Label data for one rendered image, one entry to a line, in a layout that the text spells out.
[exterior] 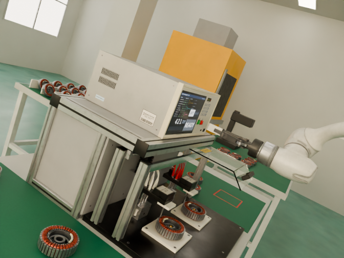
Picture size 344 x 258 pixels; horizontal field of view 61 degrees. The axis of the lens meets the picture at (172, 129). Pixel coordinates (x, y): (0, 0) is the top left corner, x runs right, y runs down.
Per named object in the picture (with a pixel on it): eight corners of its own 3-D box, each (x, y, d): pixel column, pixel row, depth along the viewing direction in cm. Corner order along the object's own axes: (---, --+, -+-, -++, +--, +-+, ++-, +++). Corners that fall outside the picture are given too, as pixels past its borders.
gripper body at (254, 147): (254, 160, 113) (232, 149, 117) (258, 157, 121) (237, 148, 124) (262, 143, 112) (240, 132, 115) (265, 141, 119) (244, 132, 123)
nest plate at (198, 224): (210, 220, 137) (211, 218, 137) (199, 231, 124) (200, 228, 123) (184, 203, 143) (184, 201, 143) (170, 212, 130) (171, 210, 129)
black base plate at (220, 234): (242, 232, 143) (244, 228, 143) (195, 305, 85) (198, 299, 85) (164, 186, 161) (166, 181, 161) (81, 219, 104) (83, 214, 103)
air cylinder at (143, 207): (147, 215, 120) (152, 203, 119) (137, 220, 113) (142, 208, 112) (137, 209, 122) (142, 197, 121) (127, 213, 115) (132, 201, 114)
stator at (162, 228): (186, 234, 114) (190, 226, 114) (174, 245, 104) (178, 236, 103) (163, 219, 119) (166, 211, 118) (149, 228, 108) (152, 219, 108)
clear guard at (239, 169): (252, 180, 139) (257, 169, 138) (240, 191, 117) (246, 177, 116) (193, 150, 152) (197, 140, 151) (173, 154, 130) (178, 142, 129)
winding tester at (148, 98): (203, 134, 142) (220, 95, 138) (162, 138, 102) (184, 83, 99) (141, 104, 157) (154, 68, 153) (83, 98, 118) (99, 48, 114)
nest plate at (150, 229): (191, 238, 115) (192, 235, 115) (175, 253, 102) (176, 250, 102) (160, 218, 121) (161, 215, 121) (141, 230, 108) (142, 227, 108)
